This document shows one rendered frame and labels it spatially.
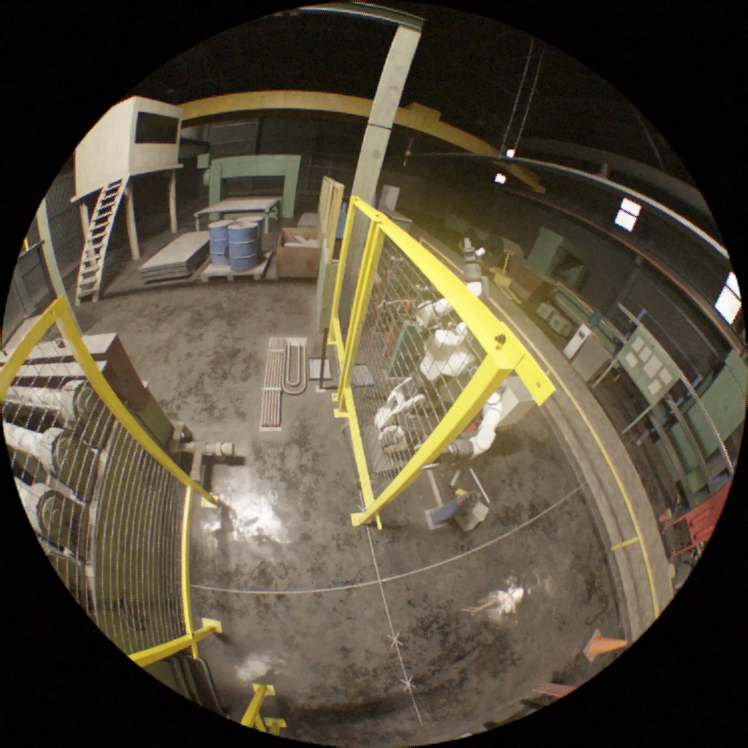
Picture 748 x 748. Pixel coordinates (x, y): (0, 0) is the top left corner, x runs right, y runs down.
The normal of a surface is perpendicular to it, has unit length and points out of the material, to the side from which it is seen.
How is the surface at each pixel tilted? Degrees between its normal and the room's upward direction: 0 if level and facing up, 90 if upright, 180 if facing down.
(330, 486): 0
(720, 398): 90
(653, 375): 90
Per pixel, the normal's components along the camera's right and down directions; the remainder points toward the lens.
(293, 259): 0.25, 0.73
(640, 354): -0.96, 0.00
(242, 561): 0.22, -0.69
